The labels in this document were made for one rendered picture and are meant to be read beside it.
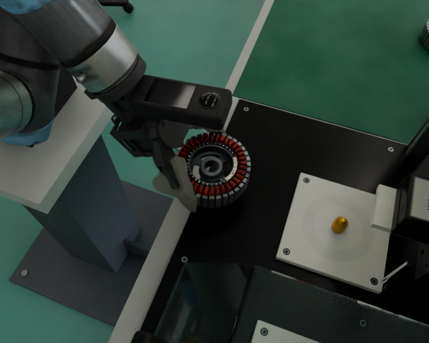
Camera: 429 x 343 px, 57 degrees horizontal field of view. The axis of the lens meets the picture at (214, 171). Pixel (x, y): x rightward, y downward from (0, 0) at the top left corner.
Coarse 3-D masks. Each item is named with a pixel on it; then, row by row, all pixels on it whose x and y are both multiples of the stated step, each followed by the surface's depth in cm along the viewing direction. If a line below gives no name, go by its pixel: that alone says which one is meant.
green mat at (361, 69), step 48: (288, 0) 91; (336, 0) 91; (384, 0) 91; (288, 48) 83; (336, 48) 83; (384, 48) 83; (240, 96) 76; (288, 96) 76; (336, 96) 76; (384, 96) 76
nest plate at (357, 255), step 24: (312, 192) 62; (336, 192) 62; (360, 192) 62; (288, 216) 60; (312, 216) 60; (336, 216) 60; (360, 216) 60; (288, 240) 58; (312, 240) 58; (336, 240) 58; (360, 240) 58; (384, 240) 58; (312, 264) 56; (336, 264) 56; (360, 264) 56; (384, 264) 56
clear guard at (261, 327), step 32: (192, 288) 30; (224, 288) 28; (256, 288) 26; (288, 288) 26; (320, 288) 26; (160, 320) 31; (192, 320) 28; (224, 320) 26; (256, 320) 25; (288, 320) 25; (320, 320) 25; (352, 320) 25; (384, 320) 25
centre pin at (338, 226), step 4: (340, 216) 57; (336, 220) 57; (340, 220) 57; (344, 220) 57; (332, 224) 58; (336, 224) 57; (340, 224) 57; (344, 224) 57; (332, 228) 59; (336, 228) 57; (340, 228) 57; (344, 228) 57; (336, 232) 58; (340, 232) 58
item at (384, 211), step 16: (416, 176) 47; (384, 192) 51; (400, 192) 49; (416, 192) 46; (384, 208) 50; (400, 208) 47; (416, 208) 45; (384, 224) 49; (400, 224) 46; (416, 224) 45; (416, 240) 47
